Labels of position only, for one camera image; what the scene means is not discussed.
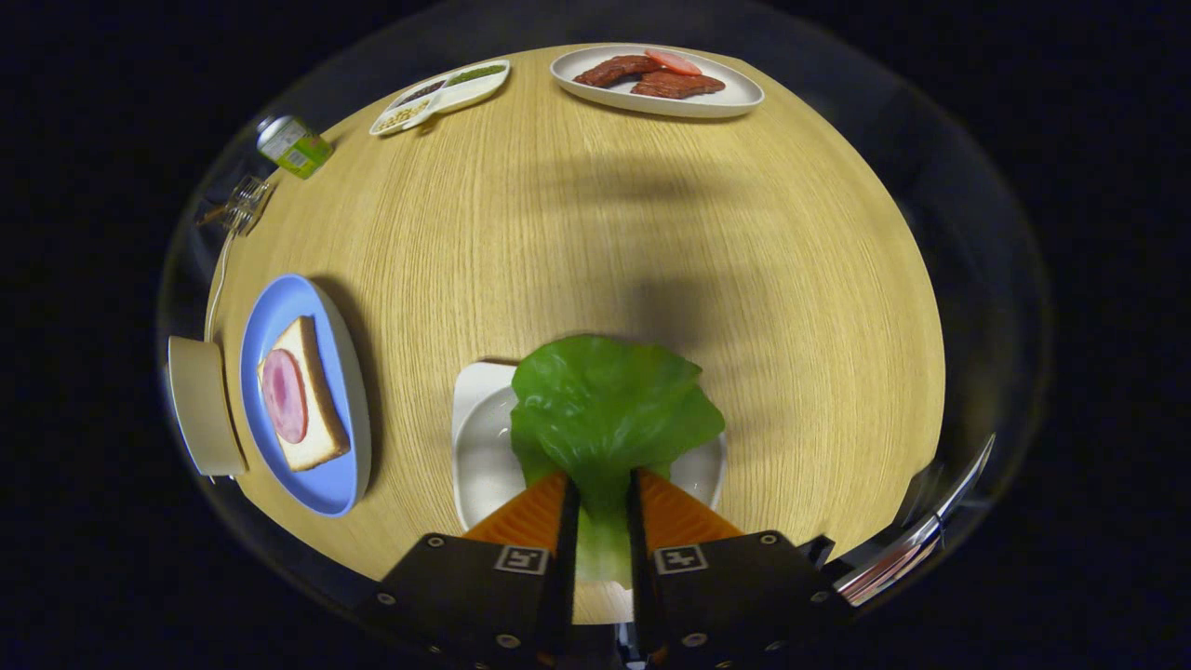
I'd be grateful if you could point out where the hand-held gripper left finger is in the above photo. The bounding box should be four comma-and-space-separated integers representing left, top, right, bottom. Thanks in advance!
356, 470, 582, 670

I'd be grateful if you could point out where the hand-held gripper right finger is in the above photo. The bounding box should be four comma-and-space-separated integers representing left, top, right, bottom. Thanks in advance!
627, 468, 853, 670

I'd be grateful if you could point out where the green lettuce leaf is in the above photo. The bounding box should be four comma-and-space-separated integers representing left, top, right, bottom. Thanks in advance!
510, 335, 726, 585

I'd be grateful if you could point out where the white square plate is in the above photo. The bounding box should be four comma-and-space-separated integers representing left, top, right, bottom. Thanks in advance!
452, 361, 727, 531

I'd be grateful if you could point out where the blue round plate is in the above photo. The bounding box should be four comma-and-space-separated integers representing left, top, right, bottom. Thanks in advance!
240, 274, 371, 517

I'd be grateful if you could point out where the white bread slice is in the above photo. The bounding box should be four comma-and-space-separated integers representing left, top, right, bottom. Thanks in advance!
258, 316, 352, 472

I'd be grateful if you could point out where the pink ham slice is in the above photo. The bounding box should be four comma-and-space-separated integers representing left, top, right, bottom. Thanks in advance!
261, 350, 308, 444

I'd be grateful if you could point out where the cream white toaster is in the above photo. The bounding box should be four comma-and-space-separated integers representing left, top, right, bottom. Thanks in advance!
167, 337, 248, 477

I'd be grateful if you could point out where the green and silver bottle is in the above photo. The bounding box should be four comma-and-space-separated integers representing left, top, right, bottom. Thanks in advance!
257, 114, 333, 180

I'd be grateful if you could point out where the yellow beans pile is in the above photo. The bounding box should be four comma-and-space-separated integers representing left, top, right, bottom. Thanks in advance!
375, 100, 431, 131

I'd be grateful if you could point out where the white oval meat plate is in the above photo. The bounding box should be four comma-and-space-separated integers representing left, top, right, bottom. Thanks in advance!
551, 44, 765, 119

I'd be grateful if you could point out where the white divided condiment dish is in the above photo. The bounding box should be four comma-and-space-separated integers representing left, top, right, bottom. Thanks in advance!
369, 60, 511, 138

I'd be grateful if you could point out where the brown grilled meat piece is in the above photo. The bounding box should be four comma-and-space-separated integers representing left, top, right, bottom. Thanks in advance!
572, 55, 662, 88
631, 72, 726, 100

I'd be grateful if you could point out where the white toaster cable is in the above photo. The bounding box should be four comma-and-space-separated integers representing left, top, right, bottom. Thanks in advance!
204, 233, 235, 342

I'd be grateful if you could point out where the metal wire basket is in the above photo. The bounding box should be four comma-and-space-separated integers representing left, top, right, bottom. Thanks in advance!
198, 175, 272, 236

